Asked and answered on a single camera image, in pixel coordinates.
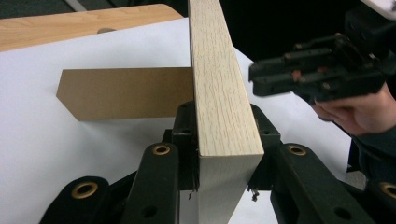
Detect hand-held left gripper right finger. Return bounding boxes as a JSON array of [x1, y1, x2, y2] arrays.
[[247, 104, 283, 192]]

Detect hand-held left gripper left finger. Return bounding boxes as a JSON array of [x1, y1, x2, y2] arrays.
[[162, 100, 201, 191]]

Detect light wooden picture frame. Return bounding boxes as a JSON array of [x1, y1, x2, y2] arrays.
[[55, 0, 265, 224]]

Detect white table mat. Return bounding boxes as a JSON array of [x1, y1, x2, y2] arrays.
[[0, 17, 353, 224]]

